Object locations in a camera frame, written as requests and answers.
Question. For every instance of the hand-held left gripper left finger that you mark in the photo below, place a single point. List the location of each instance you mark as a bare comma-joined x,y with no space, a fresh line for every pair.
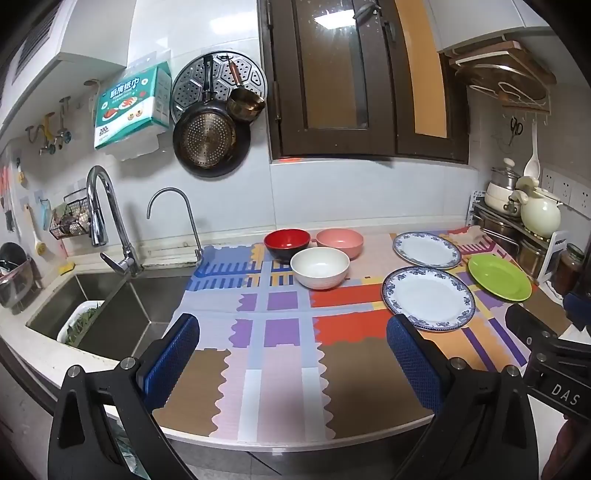
173,355

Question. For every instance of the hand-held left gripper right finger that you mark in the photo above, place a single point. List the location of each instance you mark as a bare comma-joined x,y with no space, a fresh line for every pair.
415,364

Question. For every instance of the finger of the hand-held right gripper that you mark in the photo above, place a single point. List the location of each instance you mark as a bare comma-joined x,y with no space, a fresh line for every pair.
526,323
577,310

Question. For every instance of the green plate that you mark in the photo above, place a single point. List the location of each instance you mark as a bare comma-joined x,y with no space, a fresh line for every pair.
498,277

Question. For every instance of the blue floral rim plate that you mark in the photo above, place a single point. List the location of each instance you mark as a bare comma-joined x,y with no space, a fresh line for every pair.
425,295
425,249

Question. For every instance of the white bowl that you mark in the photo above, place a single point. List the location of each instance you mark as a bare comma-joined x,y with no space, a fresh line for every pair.
318,267

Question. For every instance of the pink bowl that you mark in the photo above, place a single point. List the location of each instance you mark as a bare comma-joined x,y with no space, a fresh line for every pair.
341,240

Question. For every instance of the red bowl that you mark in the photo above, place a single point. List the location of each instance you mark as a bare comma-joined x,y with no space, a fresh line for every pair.
286,240

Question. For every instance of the person's right hand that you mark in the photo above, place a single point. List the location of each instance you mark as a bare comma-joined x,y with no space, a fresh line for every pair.
570,450

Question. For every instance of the glass jar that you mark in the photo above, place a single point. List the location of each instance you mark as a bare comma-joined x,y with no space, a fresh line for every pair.
568,270

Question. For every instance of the steel sink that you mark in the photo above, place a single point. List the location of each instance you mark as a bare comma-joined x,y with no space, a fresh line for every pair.
129,314

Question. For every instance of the green vegetables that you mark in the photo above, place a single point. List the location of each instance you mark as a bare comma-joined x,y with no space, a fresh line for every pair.
85,323

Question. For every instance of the metal shelf rack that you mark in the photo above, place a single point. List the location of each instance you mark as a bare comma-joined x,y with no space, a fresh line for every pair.
508,230

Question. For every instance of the slim gooseneck faucet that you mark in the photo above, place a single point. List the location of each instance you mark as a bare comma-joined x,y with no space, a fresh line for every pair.
199,256

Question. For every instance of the cream kettle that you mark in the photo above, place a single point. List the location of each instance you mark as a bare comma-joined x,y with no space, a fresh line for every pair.
540,212

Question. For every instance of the colourful patterned mat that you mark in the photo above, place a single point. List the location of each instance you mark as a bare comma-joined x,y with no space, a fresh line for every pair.
277,369

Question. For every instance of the white plastic basket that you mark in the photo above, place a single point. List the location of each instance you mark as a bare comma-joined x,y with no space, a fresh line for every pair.
69,323

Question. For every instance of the white cooking pot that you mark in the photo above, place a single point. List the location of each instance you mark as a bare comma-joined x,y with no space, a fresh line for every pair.
498,198

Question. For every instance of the yellow sponge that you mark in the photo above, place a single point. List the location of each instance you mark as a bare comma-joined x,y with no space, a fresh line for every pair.
67,269

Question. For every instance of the steel pot with lid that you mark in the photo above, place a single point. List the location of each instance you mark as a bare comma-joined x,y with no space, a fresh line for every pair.
504,177

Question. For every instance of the white ladle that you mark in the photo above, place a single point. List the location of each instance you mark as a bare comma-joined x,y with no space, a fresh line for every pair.
532,166

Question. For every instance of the tall chrome faucet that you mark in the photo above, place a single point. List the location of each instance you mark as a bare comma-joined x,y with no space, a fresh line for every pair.
99,221

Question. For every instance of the black scissors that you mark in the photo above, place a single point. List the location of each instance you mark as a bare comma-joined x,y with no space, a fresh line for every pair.
516,129

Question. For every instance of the black frying pan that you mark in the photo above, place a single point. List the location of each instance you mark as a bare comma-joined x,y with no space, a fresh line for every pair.
207,138

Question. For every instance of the dark brown window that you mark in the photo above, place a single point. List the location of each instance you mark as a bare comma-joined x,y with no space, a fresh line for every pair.
332,138

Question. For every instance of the wooden cutting board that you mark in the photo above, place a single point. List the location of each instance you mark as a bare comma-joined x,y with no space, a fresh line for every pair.
503,69

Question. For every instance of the paper towel pack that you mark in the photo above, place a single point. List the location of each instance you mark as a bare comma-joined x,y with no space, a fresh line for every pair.
129,106

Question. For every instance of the small copper pot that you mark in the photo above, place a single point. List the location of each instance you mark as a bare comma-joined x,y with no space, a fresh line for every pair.
247,106

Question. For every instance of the round steel steamer tray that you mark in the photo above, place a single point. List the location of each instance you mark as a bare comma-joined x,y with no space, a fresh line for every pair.
189,78

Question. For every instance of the wall socket panel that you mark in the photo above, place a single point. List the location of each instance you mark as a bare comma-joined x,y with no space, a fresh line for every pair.
565,187

